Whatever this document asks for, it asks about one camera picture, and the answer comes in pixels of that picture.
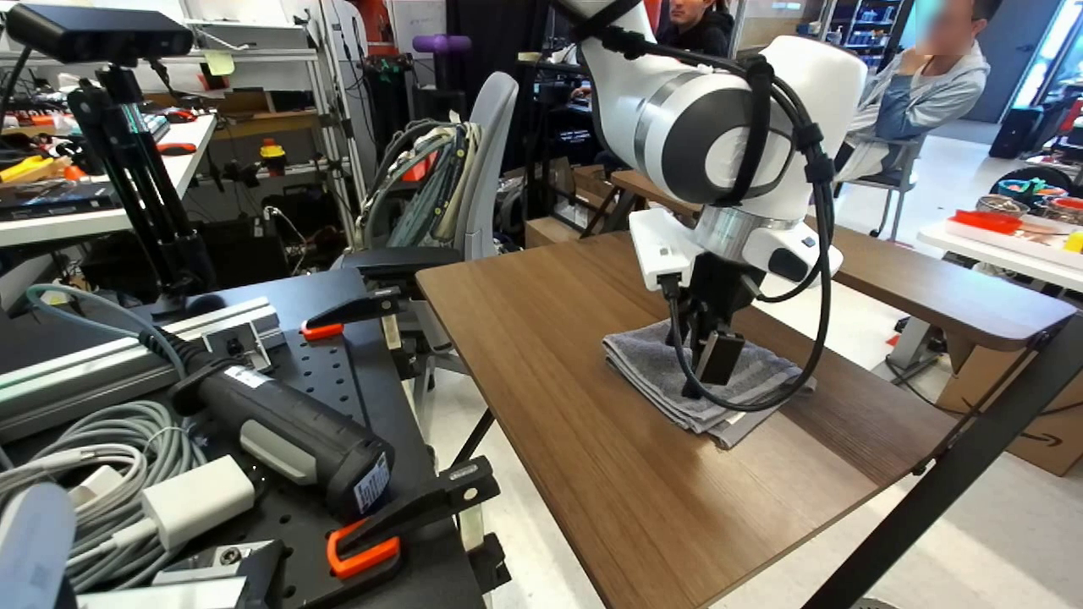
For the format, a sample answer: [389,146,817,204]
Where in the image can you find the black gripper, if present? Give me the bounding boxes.
[660,250,773,389]

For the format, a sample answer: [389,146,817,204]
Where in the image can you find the grey towel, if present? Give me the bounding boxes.
[598,317,817,450]

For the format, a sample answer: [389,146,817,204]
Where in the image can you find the grey table foot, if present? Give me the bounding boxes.
[882,317,945,387]

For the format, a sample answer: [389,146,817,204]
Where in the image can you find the metal-legged visitor chair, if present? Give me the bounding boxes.
[838,133,920,241]

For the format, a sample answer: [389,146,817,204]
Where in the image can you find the raised wooden shelf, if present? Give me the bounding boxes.
[607,167,1083,352]

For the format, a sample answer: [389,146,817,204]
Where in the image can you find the grey office chair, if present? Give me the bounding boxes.
[334,69,522,283]

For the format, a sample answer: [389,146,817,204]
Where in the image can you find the person in black top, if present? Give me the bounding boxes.
[657,0,739,62]

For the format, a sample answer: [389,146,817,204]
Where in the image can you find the red flat object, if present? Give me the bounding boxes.
[947,207,1026,236]

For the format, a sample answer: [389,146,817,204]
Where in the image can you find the white side table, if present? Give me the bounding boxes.
[917,212,1083,299]

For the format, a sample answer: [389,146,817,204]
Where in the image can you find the person in grey-blue sweater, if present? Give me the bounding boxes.
[838,0,995,191]

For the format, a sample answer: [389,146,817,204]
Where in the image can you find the cardboard box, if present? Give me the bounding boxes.
[937,335,1083,481]

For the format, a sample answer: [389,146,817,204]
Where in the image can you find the black perforated mounting board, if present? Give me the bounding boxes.
[181,265,488,609]

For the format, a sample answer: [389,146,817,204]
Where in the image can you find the purple cylinder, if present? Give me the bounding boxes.
[410,31,475,58]

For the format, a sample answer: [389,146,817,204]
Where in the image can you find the black handheld power tool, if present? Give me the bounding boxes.
[167,362,396,521]

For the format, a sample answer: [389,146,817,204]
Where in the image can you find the white power adapter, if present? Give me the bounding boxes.
[141,453,262,554]

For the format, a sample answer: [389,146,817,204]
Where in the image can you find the yellow tool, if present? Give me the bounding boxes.
[0,153,81,191]

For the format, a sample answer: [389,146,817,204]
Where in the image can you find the pale blue rounded object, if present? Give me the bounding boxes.
[0,483,81,609]

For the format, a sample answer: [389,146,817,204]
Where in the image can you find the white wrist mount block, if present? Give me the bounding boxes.
[626,207,846,299]

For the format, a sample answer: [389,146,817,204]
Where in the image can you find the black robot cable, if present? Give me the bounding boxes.
[580,22,841,415]

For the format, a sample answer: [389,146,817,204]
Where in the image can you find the black table frame leg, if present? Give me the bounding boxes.
[802,314,1083,609]

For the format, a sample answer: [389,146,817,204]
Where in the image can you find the grey cable bundle on chair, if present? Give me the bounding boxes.
[349,114,484,250]

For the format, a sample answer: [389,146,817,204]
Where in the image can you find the small orange-handled black clamp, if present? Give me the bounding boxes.
[296,283,419,348]

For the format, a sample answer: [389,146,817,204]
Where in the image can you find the large orange-handled black clamp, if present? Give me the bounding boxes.
[321,453,503,586]

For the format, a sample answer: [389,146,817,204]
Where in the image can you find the black camera stand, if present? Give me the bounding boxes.
[64,62,219,299]

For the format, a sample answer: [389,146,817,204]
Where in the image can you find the coiled grey cable bundle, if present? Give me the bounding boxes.
[0,398,213,595]

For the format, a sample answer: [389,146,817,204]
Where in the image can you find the single grey cable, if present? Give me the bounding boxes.
[26,280,188,382]

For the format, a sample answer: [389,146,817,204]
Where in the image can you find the aluminium extrusion rail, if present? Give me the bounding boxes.
[0,299,285,444]

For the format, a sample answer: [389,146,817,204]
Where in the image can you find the black stereo camera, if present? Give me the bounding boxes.
[4,0,195,69]

